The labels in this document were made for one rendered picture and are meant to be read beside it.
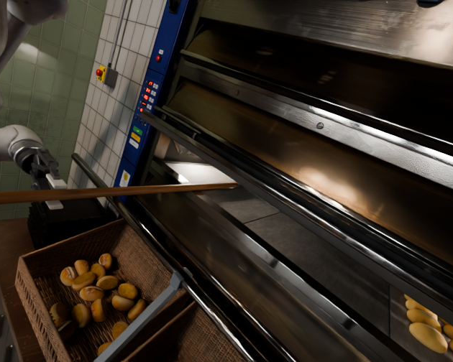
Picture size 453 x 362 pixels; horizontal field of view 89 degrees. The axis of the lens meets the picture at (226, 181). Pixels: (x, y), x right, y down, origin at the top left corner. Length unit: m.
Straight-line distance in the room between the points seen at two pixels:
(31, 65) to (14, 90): 0.18
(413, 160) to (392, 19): 0.39
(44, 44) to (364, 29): 1.68
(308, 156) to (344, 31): 0.39
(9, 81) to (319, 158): 1.75
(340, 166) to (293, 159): 0.15
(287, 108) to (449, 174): 0.47
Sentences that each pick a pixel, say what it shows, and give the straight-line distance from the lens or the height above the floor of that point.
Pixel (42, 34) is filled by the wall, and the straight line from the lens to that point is 1.92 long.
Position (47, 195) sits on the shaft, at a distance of 0.77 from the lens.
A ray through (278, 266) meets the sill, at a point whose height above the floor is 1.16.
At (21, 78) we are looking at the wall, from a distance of 1.93.
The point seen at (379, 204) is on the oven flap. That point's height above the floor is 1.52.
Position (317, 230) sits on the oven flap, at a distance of 0.66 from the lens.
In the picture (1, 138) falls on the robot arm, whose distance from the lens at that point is 1.01.
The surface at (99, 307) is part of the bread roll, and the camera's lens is 1.20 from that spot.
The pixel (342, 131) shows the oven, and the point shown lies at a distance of 0.79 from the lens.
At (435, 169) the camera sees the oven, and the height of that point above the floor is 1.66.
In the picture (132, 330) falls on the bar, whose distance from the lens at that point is 0.67.
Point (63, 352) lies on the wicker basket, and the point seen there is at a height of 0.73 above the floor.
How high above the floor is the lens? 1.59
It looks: 17 degrees down
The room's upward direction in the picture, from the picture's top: 24 degrees clockwise
